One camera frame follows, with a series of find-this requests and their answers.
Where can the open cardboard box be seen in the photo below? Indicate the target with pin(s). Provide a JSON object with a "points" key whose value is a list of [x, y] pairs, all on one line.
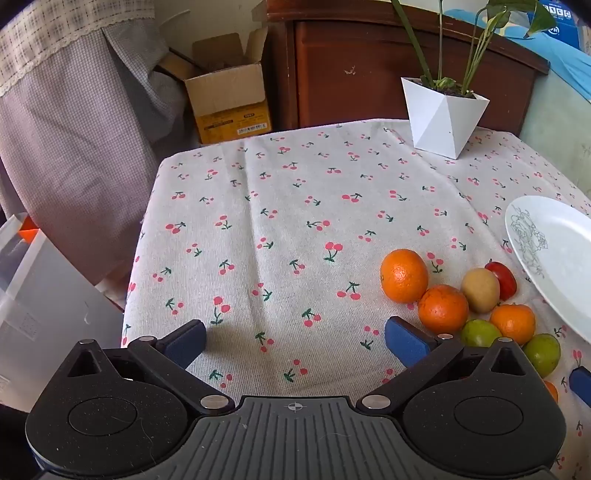
{"points": [[226, 101]]}

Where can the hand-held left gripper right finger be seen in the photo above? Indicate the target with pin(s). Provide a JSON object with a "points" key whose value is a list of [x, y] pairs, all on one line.
{"points": [[404, 344]]}

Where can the cherry print tablecloth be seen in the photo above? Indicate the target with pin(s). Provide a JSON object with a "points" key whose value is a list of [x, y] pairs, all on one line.
{"points": [[286, 230]]}

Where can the checked fabric cover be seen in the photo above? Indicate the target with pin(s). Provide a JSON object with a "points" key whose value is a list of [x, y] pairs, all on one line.
{"points": [[69, 138]]}

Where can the green round fruit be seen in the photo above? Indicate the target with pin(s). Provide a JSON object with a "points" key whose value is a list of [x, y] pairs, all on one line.
{"points": [[480, 333], [542, 354]]}

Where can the red cherry tomato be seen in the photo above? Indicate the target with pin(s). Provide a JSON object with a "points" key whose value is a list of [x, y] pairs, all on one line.
{"points": [[506, 277]]}

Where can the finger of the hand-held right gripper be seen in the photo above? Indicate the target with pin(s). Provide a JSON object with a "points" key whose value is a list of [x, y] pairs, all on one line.
{"points": [[580, 381]]}

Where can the green leafy plant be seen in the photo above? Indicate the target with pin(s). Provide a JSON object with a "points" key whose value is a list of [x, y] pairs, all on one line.
{"points": [[540, 16]]}

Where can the white faceted plant pot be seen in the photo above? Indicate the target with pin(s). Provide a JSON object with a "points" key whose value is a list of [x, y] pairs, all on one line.
{"points": [[438, 117]]}

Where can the orange object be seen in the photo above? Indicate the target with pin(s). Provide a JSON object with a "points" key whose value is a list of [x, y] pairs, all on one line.
{"points": [[27, 229]]}

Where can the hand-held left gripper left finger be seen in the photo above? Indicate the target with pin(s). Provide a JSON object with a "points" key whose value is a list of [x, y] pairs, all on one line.
{"points": [[187, 344]]}

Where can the clear plastic storage box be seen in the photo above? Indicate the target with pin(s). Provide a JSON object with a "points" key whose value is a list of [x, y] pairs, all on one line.
{"points": [[46, 300]]}

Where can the orange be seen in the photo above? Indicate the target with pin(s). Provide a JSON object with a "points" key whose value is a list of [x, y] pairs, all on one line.
{"points": [[443, 308], [404, 276], [512, 323], [551, 391]]}

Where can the brown wooden cabinet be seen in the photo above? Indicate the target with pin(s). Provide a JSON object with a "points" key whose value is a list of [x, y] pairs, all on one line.
{"points": [[346, 69]]}

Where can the blue box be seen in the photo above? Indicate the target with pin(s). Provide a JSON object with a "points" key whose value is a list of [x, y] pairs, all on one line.
{"points": [[558, 16]]}

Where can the white plate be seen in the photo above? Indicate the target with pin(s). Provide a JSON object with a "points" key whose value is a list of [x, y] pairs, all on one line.
{"points": [[558, 258]]}

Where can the light tan kiwi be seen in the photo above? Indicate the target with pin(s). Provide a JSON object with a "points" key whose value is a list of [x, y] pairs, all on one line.
{"points": [[480, 290]]}

